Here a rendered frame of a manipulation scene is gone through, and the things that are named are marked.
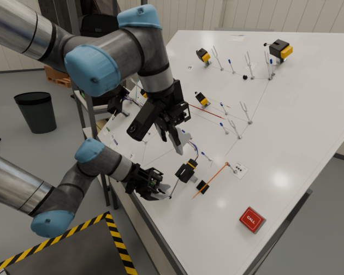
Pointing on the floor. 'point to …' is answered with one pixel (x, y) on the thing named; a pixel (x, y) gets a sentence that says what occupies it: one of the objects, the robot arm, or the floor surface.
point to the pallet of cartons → (57, 77)
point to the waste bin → (37, 111)
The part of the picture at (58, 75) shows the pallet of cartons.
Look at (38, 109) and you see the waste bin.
